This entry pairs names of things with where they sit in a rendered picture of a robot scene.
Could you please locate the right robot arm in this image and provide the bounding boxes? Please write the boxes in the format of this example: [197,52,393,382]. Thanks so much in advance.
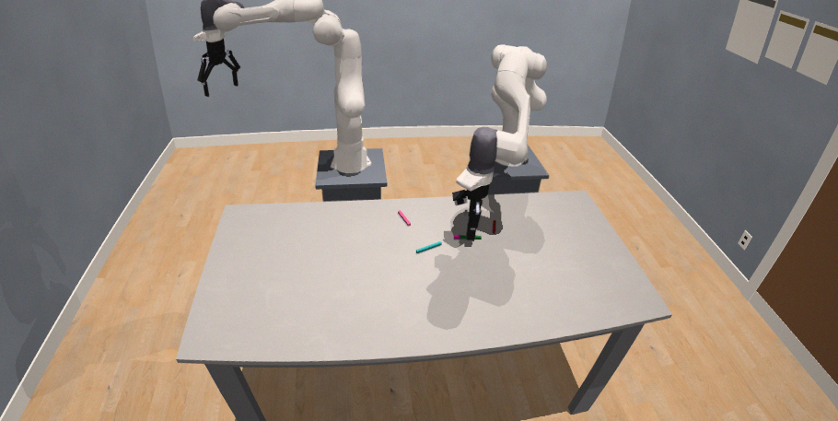
[193,0,371,173]

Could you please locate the turquoise rod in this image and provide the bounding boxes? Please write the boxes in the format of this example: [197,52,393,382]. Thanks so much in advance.
[416,241,442,253]

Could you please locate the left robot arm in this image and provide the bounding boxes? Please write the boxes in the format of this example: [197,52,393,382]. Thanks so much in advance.
[456,45,547,191]

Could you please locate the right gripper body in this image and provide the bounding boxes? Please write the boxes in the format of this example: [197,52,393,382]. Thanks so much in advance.
[206,39,227,65]

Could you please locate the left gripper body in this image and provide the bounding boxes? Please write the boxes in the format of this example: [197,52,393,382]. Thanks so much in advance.
[466,184,490,209]

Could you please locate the pink rod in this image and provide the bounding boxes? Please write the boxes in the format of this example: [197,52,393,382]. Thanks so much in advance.
[398,210,411,226]

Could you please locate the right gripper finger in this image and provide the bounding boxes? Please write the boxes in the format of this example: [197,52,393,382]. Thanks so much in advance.
[197,57,218,97]
[220,50,240,86]

